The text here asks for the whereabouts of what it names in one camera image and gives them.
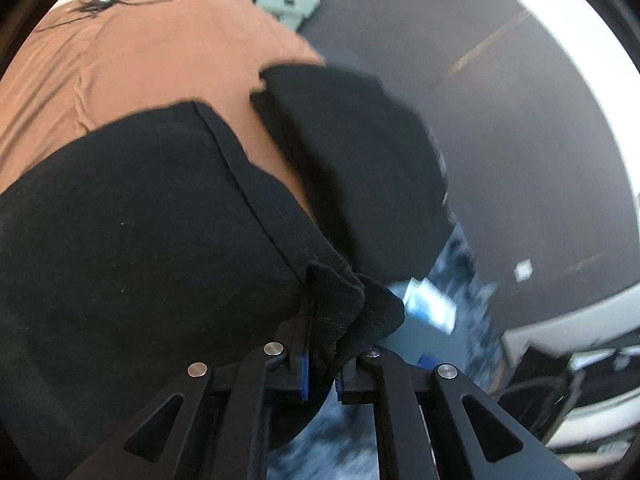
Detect folded black clothes stack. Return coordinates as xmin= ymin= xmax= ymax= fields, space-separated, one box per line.
xmin=250 ymin=64 xmax=452 ymax=284

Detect black cable on bed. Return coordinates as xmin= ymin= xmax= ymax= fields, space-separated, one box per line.
xmin=34 ymin=0 xmax=176 ymax=34

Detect black pants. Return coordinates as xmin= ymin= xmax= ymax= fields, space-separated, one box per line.
xmin=1 ymin=102 xmax=404 ymax=479

